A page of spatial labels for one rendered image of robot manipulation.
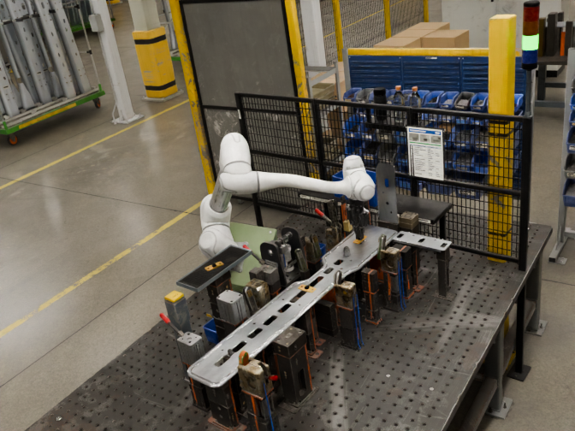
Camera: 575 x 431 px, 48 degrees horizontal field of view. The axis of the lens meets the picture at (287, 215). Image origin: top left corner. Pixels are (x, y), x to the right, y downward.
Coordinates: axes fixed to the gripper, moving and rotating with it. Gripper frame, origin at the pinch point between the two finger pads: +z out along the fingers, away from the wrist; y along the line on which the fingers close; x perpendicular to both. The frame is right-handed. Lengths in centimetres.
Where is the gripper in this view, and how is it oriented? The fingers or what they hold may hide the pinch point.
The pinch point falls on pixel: (359, 232)
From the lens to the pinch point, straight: 326.3
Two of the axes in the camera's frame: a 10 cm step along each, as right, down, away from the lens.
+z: 1.3, 8.9, 4.4
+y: 7.8, 1.8, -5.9
